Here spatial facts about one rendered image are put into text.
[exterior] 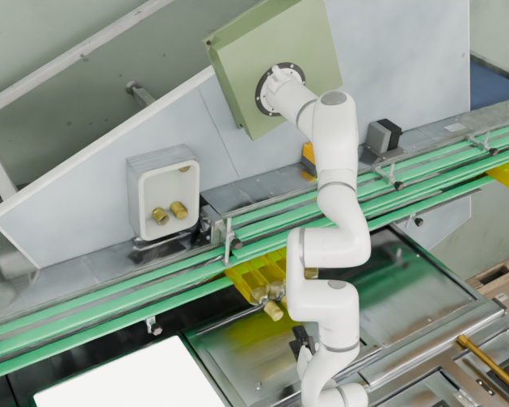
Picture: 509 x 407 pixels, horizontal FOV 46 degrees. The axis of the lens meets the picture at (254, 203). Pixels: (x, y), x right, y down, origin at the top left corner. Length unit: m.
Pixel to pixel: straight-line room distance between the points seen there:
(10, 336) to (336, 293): 0.80
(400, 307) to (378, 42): 0.83
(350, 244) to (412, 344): 0.67
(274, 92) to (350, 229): 0.50
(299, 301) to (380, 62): 1.01
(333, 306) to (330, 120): 0.40
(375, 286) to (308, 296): 0.83
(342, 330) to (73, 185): 0.77
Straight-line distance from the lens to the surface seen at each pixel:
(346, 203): 1.24
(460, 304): 2.07
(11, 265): 2.06
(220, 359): 1.70
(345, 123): 1.31
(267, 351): 1.73
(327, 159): 1.29
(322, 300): 1.21
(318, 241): 1.24
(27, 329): 1.59
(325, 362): 1.29
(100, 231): 1.71
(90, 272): 1.67
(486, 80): 2.88
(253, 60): 1.55
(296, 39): 1.60
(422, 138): 2.23
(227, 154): 1.77
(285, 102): 1.54
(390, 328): 1.91
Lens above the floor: 2.01
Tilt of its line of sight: 40 degrees down
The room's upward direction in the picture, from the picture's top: 135 degrees clockwise
